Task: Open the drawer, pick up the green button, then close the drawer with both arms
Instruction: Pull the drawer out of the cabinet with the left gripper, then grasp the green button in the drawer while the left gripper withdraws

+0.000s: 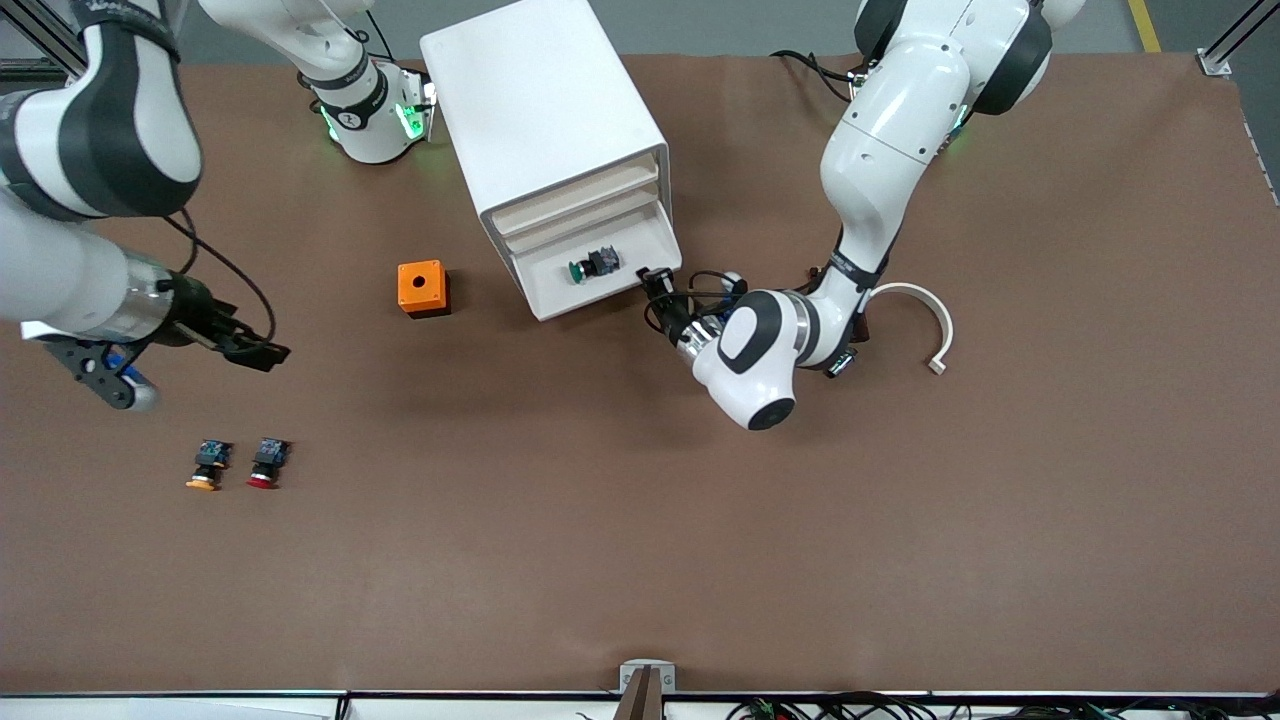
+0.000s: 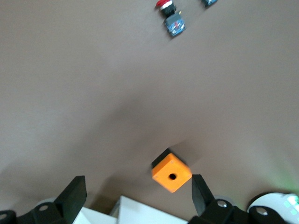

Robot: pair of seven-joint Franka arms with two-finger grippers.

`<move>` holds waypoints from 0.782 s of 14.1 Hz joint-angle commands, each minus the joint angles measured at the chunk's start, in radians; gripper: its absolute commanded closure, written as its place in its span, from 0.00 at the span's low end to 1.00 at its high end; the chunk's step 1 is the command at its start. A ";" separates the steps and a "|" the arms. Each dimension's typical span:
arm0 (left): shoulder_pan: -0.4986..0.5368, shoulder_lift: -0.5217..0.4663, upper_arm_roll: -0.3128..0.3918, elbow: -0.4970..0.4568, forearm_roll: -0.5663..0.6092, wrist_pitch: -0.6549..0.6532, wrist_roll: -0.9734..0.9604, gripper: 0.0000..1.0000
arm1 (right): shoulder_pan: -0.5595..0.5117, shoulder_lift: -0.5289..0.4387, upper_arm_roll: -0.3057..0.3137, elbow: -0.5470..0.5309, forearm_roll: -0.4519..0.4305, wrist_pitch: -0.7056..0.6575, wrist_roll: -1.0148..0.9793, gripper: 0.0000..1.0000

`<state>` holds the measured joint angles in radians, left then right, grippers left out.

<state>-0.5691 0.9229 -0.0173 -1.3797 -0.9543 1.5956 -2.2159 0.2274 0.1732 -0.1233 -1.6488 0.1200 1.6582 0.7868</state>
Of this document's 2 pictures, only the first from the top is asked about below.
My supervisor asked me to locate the green push button switch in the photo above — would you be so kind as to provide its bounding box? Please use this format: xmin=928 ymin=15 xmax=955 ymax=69
xmin=568 ymin=246 xmax=621 ymax=285

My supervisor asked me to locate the white semicircular clamp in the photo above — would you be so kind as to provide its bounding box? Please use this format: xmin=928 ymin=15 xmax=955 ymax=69
xmin=868 ymin=282 xmax=955 ymax=376

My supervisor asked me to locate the yellow push button switch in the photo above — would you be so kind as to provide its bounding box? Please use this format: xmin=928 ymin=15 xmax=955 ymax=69
xmin=186 ymin=440 xmax=233 ymax=492

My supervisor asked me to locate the orange box with hole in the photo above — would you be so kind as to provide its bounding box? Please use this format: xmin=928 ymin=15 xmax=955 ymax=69
xmin=397 ymin=260 xmax=452 ymax=319

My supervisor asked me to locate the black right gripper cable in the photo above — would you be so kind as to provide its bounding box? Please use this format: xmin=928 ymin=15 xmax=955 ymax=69
xmin=163 ymin=208 xmax=278 ymax=347

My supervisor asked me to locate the black arm base cable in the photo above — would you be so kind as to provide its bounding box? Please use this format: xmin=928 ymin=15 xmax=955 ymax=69
xmin=770 ymin=48 xmax=863 ymax=103

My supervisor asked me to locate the white plastic drawer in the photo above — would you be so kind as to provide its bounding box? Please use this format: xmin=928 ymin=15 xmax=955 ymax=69
xmin=498 ymin=180 xmax=663 ymax=257
xmin=488 ymin=155 xmax=663 ymax=239
xmin=507 ymin=198 xmax=685 ymax=323

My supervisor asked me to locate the aluminium frame profile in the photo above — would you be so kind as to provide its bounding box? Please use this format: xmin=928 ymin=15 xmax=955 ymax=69
xmin=0 ymin=0 xmax=89 ymax=93
xmin=1197 ymin=0 xmax=1280 ymax=77

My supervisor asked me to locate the white drawer cabinet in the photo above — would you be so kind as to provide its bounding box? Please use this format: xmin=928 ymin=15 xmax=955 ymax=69
xmin=419 ymin=0 xmax=674 ymax=291

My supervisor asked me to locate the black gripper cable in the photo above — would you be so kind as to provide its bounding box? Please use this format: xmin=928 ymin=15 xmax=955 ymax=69
xmin=643 ymin=268 xmax=749 ymax=339
xmin=163 ymin=208 xmax=278 ymax=347

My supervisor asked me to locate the grey metal camera bracket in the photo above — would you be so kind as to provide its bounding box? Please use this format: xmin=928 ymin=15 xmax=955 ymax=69
xmin=615 ymin=660 xmax=677 ymax=720

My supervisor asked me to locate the black cable bundle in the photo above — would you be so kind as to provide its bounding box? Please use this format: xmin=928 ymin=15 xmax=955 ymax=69
xmin=725 ymin=690 xmax=1280 ymax=720

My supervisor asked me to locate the red push button switch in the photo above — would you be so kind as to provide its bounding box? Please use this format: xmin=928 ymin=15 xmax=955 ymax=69
xmin=246 ymin=437 xmax=292 ymax=490

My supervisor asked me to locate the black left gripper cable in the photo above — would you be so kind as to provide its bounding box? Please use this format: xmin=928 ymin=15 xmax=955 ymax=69
xmin=643 ymin=268 xmax=749 ymax=339

